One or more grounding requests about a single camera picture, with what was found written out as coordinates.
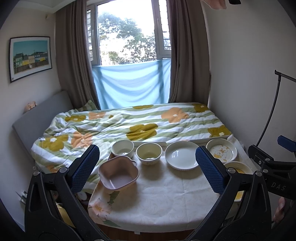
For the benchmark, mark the floral striped quilt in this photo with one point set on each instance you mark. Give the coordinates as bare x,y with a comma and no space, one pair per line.
71,133

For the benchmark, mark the black curved stand pole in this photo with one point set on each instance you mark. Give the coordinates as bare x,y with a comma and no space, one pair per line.
279,77

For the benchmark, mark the white deep plate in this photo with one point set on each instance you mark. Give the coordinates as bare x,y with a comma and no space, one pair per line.
181,155

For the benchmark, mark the grey headboard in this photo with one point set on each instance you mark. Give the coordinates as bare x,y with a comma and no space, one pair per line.
32,124

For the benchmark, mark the right brown curtain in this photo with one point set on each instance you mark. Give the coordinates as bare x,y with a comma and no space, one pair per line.
190,63

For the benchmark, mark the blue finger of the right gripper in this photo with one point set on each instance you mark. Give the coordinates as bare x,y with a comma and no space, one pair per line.
287,143

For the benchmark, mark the framed city picture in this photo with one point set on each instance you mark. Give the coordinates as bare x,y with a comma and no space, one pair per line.
29,55

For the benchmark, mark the white floral tablecloth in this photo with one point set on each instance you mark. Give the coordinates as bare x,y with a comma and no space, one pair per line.
162,199

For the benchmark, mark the brown curtain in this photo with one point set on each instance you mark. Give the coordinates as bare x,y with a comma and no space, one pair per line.
190,63
72,54

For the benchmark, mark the cream round bowl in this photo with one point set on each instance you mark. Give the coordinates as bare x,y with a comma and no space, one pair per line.
149,153

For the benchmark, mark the pink square baking dish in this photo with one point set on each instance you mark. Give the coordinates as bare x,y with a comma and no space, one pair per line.
118,173

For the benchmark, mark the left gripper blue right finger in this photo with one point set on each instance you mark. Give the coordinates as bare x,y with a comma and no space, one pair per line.
213,169

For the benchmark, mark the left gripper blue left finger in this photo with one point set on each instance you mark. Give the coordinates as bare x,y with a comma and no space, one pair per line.
80,170

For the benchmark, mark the light blue cloth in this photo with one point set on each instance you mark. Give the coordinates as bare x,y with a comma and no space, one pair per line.
126,85

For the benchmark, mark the person's right hand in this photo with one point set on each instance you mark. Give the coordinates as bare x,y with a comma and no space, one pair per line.
280,210

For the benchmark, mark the white ribbed bowl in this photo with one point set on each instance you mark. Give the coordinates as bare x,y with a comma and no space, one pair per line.
123,148

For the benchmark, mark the left brown curtain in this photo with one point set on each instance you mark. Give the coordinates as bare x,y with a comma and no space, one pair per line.
72,54

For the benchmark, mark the small plush toy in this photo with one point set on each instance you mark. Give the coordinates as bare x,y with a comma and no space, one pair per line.
30,106

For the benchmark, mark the duck pattern plate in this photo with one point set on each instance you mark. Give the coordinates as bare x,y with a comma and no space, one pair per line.
222,149

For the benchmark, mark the yellow duck plate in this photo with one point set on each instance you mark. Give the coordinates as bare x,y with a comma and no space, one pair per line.
242,169

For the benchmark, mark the window frame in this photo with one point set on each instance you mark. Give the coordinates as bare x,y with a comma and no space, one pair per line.
126,32

